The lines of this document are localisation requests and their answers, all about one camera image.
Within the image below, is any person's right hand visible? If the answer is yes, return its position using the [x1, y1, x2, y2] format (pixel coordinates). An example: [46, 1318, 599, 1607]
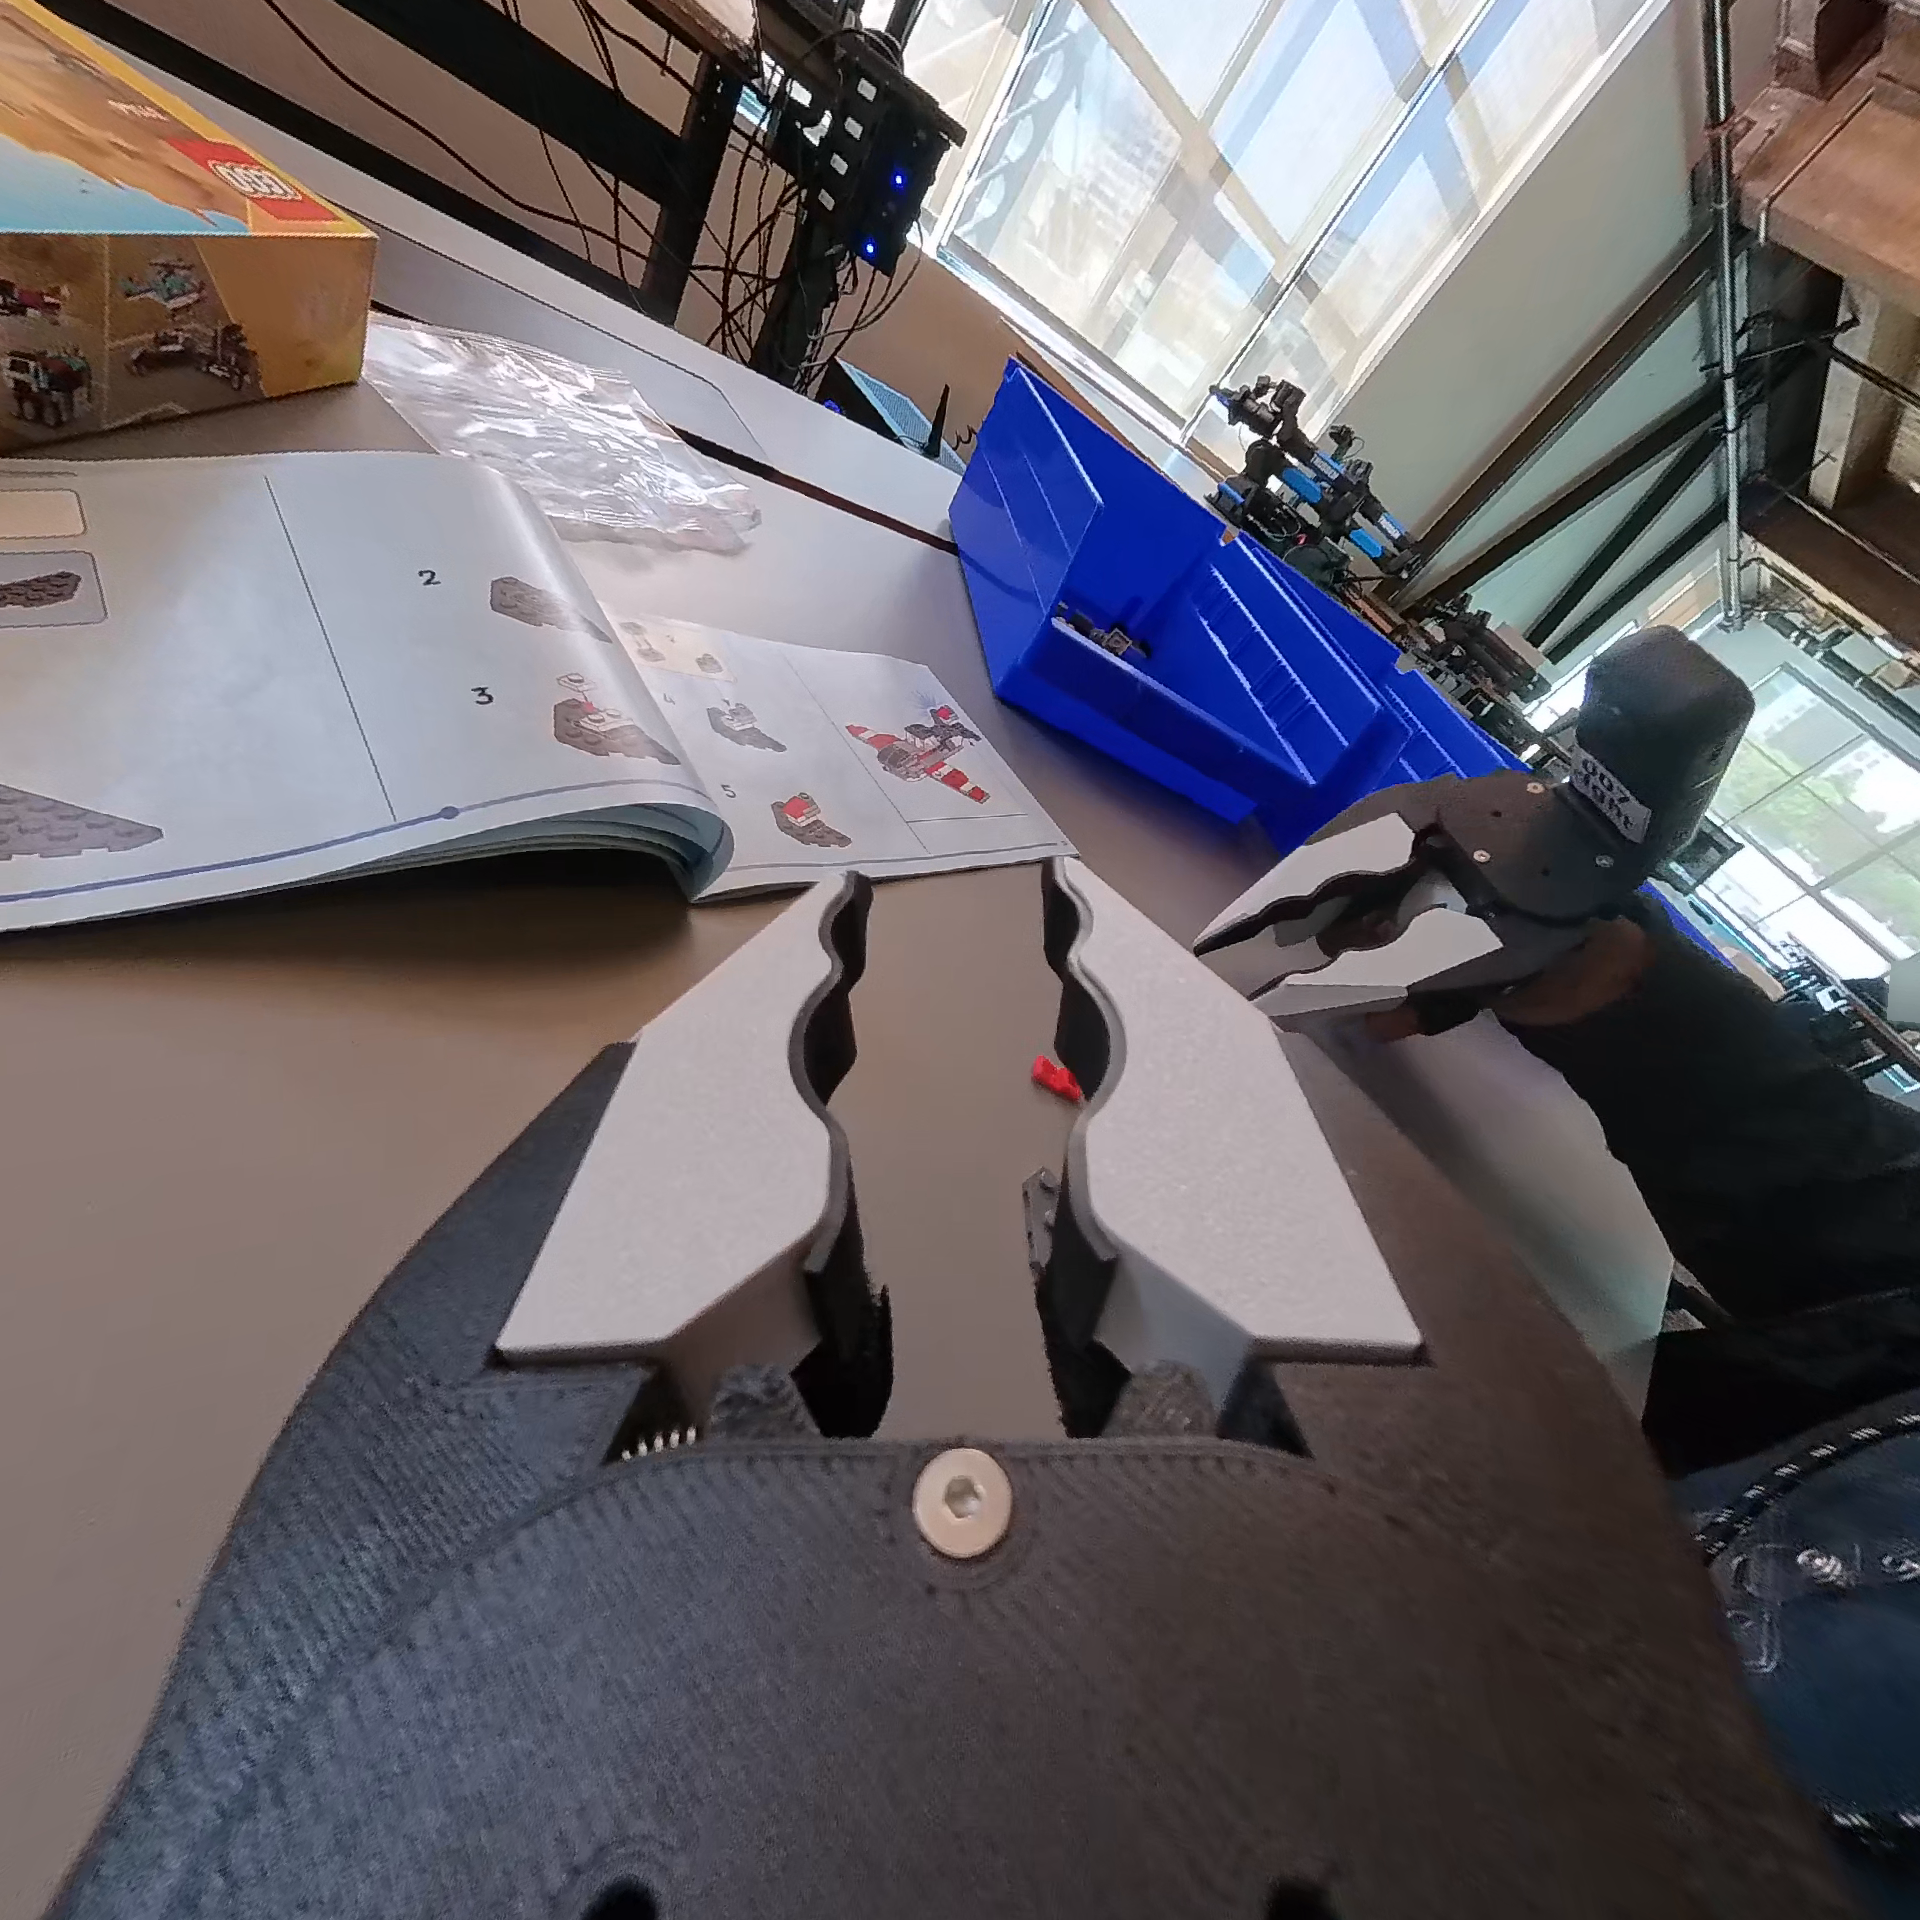
[1362, 912, 1648, 1048]

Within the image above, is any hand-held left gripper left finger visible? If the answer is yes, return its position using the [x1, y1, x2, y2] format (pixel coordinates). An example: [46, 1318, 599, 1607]
[492, 873, 896, 1442]

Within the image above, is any medium blue plastic bin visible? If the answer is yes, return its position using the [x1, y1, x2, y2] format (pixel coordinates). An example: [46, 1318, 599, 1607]
[1199, 518, 1501, 841]

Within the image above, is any large blue plastic bin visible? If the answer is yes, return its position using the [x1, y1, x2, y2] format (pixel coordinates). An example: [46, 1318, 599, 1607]
[949, 358, 1389, 827]

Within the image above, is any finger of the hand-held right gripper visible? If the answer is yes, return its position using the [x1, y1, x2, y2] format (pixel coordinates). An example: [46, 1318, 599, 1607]
[1194, 778, 1445, 965]
[1248, 904, 1504, 1030]

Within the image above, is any large window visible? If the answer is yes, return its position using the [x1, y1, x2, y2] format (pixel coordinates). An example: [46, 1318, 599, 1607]
[921, 0, 1681, 454]

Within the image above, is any black power strip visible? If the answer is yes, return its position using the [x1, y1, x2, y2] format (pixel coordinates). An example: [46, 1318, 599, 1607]
[767, 41, 965, 275]

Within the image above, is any brick building instruction booklet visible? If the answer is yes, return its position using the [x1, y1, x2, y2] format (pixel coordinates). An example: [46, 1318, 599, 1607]
[0, 451, 1077, 942]

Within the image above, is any far window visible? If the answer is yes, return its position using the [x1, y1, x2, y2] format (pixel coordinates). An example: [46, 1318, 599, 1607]
[1696, 631, 1920, 976]

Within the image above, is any clear plastic bag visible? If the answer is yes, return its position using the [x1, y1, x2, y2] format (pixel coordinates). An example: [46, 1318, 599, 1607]
[364, 315, 764, 559]

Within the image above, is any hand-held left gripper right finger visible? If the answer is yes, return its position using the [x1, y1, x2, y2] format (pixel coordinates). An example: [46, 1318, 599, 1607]
[1031, 857, 1426, 1442]

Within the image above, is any clear badge holder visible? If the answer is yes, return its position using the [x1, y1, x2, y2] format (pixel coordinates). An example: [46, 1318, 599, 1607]
[1720, 1527, 1920, 1677]

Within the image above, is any black metal rack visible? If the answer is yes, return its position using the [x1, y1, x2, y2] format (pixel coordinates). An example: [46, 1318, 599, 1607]
[638, 0, 767, 326]

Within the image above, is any black computer case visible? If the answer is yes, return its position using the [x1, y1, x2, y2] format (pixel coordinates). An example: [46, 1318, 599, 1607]
[822, 358, 969, 465]

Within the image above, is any bundle of black cables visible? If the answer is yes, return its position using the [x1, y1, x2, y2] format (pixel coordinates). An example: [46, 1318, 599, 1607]
[255, 0, 933, 378]

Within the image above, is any grey desk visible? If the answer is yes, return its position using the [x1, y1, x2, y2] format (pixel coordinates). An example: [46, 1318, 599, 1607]
[0, 0, 1719, 1920]

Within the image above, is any yellow toy brick box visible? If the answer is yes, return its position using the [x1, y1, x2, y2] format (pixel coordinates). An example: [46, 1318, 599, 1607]
[0, 0, 377, 456]

